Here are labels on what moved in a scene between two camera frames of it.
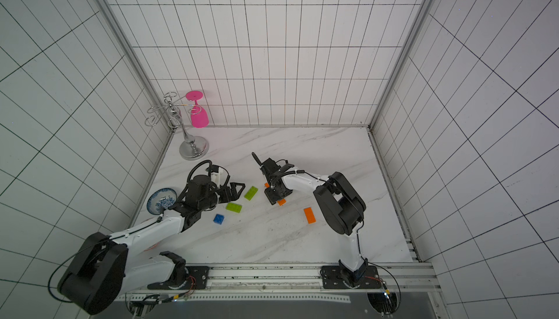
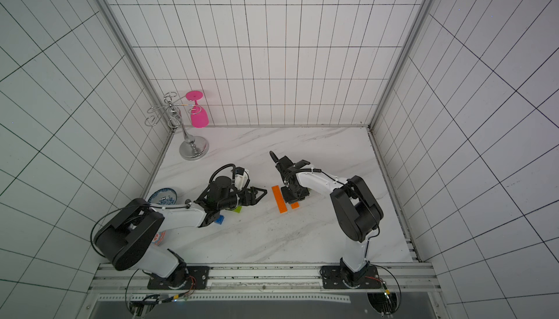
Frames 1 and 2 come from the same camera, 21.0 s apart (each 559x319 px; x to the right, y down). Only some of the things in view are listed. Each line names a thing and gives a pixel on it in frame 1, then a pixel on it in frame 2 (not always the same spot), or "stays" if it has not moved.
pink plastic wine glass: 199,116 stays
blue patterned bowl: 161,199 stays
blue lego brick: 218,218 stays
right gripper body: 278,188 to 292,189
